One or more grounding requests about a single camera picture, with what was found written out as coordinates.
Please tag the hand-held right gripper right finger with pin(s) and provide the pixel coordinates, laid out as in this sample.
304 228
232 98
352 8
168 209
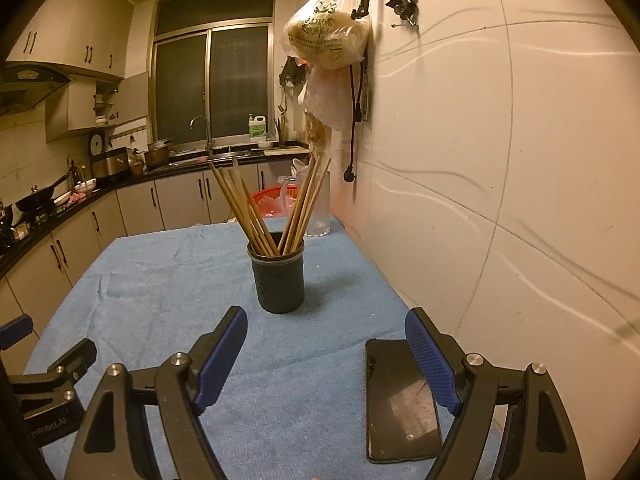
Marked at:
432 360

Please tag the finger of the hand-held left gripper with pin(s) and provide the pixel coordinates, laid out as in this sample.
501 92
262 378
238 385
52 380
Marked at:
65 370
15 332

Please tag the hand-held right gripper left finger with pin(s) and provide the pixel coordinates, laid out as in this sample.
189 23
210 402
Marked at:
220 355

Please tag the dark grey chopstick holder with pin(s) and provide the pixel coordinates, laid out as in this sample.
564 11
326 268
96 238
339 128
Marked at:
277 285

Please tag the bunch of wooden chopsticks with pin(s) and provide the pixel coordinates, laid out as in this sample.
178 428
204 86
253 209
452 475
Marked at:
295 210

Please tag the black smartphone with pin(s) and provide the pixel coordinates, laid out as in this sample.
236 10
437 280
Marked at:
400 410

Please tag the blue towel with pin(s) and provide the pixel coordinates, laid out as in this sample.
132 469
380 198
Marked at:
175 285

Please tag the black pot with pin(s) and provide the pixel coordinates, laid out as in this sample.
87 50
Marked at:
6 227

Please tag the black wok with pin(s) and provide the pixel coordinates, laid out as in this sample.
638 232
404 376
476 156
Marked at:
37 200

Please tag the pink cloth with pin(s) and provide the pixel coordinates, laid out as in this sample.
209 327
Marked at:
79 198

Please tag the white dish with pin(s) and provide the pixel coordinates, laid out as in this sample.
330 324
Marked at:
86 186

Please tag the red plastic basket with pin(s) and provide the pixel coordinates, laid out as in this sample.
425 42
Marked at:
270 200

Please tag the black countertop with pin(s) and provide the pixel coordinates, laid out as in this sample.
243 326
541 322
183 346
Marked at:
100 190

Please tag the clear plastic bottle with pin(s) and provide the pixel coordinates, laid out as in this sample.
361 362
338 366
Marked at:
320 210

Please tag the metal countertop appliance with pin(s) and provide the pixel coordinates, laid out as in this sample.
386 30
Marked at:
109 165

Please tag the white plastic bag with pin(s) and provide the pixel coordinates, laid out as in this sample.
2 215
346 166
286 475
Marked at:
297 172

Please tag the round kitchen scale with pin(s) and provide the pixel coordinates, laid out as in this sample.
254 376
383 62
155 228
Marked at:
97 142

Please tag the brown cooking pot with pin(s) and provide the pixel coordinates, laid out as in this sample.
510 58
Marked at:
159 156

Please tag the cutting board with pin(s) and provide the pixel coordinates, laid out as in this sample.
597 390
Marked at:
287 150

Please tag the metal sink faucet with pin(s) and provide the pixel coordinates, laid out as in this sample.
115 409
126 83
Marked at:
207 135

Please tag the counter utensil holder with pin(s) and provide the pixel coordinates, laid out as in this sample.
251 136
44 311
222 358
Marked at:
280 135

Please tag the green detergent jug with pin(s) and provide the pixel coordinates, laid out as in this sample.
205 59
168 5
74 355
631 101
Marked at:
256 129

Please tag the range hood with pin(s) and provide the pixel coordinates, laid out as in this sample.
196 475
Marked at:
30 85

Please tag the hanging clear plastic bag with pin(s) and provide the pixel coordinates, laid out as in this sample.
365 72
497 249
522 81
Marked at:
327 97

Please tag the kitchen window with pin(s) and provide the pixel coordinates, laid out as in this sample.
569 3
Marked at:
215 75

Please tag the hanging bag of noodles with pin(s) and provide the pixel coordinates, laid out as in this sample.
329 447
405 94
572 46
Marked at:
325 30

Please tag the black wall rack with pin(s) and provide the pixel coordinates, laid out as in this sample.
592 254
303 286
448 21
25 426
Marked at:
292 72

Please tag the beige wall cabinets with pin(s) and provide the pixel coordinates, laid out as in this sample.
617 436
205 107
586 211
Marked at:
75 35

